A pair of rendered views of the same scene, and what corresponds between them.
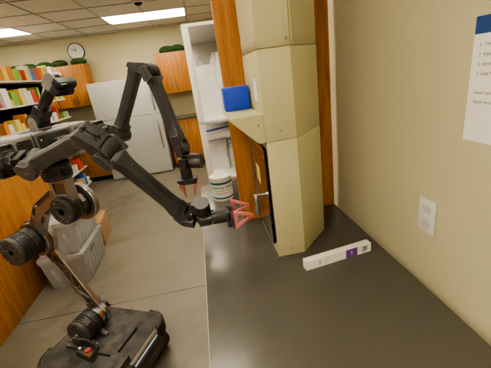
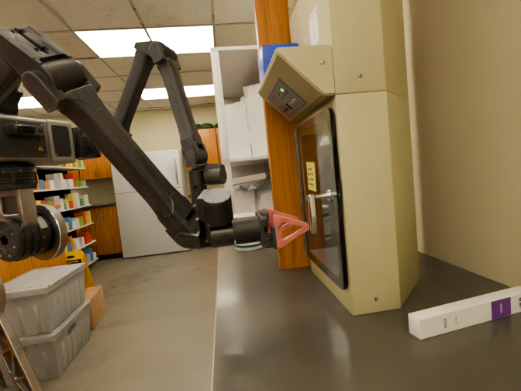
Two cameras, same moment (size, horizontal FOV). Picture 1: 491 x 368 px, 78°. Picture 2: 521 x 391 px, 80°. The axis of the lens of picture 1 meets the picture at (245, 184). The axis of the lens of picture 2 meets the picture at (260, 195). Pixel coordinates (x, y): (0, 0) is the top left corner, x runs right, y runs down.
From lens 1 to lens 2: 56 cm
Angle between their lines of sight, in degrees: 16
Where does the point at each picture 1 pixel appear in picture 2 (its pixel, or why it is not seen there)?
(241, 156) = (281, 167)
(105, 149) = (50, 66)
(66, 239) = (37, 313)
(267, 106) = (339, 32)
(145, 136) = not seen: hidden behind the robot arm
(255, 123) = (318, 58)
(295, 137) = (384, 89)
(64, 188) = (17, 205)
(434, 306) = not seen: outside the picture
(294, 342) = not seen: outside the picture
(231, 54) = (274, 23)
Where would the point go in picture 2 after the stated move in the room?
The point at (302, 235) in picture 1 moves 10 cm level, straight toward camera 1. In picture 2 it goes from (395, 275) to (409, 293)
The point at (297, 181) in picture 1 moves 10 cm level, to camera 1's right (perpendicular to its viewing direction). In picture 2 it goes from (386, 168) to (433, 164)
